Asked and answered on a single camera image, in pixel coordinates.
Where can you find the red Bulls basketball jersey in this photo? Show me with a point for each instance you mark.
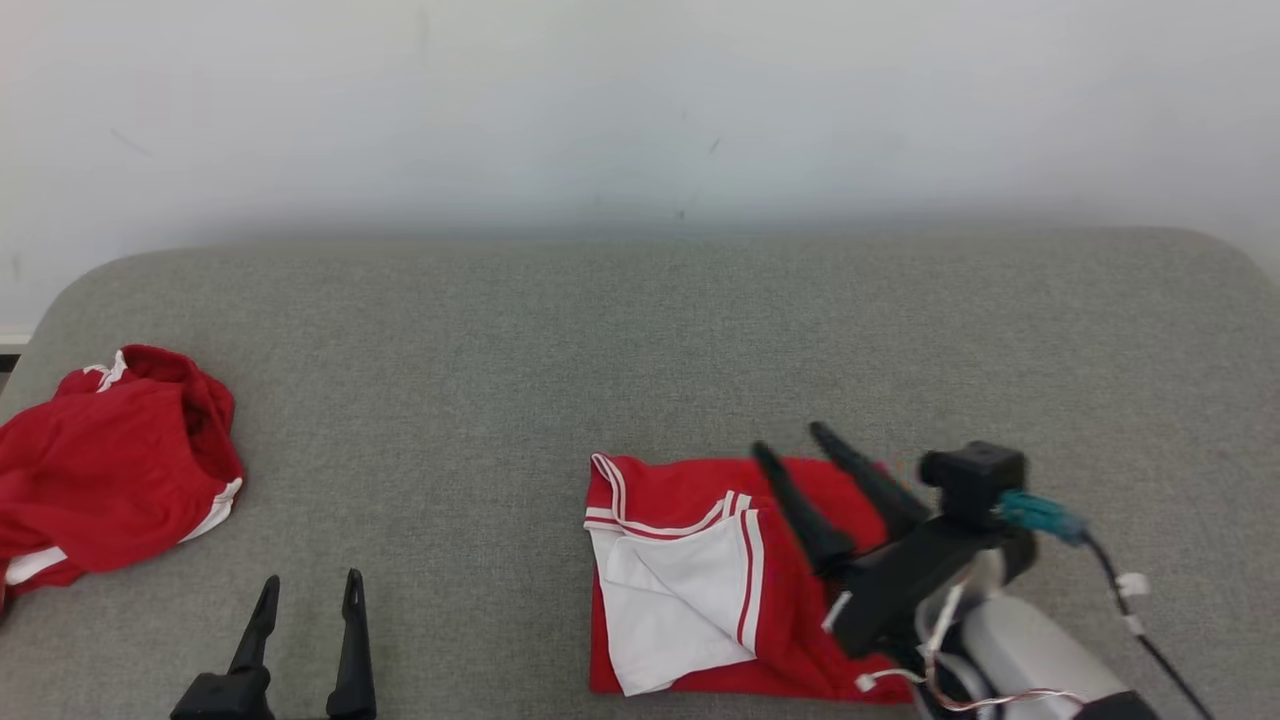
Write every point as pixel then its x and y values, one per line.
pixel 690 490

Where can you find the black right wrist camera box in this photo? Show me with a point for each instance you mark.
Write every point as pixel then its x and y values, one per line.
pixel 975 480

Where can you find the red shorts with elastic waistband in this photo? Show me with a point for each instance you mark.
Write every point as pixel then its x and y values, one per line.
pixel 110 470

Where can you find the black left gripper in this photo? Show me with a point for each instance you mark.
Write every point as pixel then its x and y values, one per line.
pixel 225 700

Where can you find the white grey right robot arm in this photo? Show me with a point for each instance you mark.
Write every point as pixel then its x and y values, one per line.
pixel 1030 650

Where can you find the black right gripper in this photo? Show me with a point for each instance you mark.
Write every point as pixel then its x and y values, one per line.
pixel 920 585

